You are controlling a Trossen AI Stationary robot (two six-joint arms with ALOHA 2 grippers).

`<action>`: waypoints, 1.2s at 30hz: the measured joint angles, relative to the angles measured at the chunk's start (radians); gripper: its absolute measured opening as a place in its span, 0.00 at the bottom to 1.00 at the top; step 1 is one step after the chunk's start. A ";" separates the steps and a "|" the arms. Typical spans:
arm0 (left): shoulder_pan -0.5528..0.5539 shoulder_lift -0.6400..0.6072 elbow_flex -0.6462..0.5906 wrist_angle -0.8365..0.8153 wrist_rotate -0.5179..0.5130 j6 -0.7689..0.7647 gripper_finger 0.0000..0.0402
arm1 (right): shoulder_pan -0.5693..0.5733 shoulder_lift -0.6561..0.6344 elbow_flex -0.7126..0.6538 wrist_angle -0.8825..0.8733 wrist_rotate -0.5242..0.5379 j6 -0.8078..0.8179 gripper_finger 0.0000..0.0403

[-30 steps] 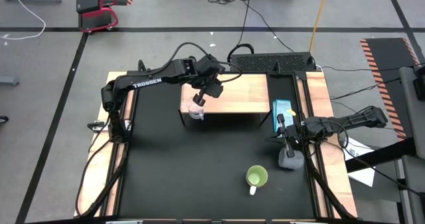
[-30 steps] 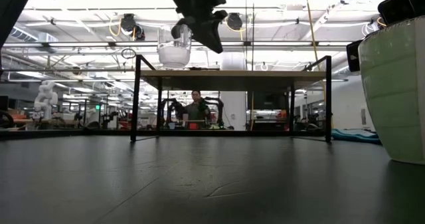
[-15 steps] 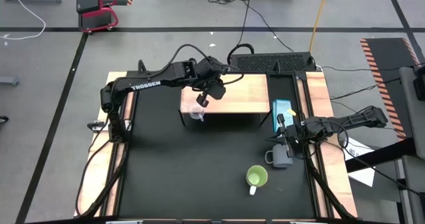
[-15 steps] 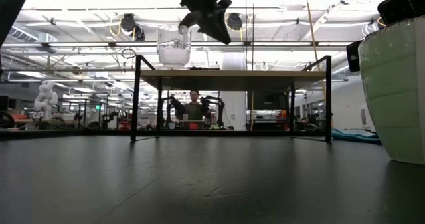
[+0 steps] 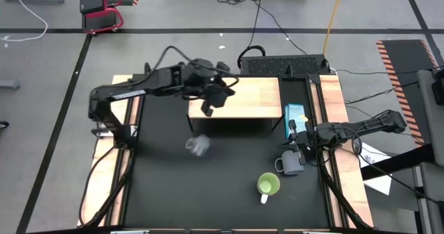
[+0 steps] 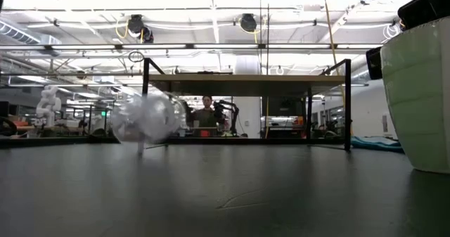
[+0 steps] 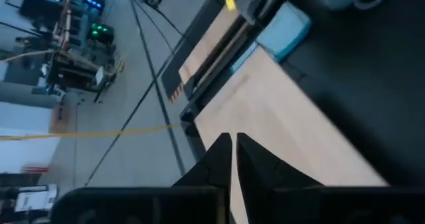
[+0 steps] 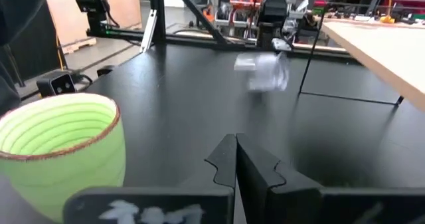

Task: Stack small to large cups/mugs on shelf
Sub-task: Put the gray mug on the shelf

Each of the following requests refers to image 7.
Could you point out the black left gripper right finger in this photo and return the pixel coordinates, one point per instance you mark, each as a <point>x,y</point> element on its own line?
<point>332,207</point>

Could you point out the black aluminium frame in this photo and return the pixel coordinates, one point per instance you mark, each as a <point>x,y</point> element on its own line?
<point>212,61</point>

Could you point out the black hazard-striped floor mat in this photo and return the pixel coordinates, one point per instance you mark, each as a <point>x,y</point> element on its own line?
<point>176,71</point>

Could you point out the wooden shelf with black legs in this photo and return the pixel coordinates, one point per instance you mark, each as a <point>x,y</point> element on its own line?
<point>282,117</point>

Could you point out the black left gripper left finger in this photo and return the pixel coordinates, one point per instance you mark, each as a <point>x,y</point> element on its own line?
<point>149,207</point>

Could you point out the blue packet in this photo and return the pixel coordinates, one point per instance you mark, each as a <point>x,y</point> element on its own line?
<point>285,31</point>

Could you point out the computer with green lights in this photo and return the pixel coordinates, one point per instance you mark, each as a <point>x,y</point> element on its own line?
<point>99,33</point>

